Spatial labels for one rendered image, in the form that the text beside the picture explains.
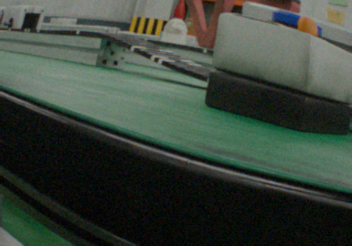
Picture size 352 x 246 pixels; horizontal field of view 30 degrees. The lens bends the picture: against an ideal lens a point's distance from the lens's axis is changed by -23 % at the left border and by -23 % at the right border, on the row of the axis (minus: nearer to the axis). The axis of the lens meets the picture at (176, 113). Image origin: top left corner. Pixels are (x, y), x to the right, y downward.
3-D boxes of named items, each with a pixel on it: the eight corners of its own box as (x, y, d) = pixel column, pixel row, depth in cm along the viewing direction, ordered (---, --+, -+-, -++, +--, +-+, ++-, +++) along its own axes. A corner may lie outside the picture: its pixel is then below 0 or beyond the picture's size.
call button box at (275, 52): (201, 105, 48) (218, 6, 47) (289, 116, 55) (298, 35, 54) (300, 132, 42) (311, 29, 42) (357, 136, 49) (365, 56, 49)
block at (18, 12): (-10, 41, 155) (0, 5, 154) (17, 42, 163) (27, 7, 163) (6, 43, 148) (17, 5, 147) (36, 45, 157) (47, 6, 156)
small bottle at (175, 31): (181, 66, 129) (193, 1, 128) (179, 67, 126) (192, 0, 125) (157, 62, 130) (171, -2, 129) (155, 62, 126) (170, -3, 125)
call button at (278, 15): (258, 30, 47) (261, 3, 47) (291, 42, 50) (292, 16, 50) (303, 42, 45) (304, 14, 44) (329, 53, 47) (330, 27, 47)
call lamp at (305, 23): (293, 28, 43) (294, 11, 43) (305, 33, 44) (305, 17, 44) (309, 33, 42) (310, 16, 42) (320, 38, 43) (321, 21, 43)
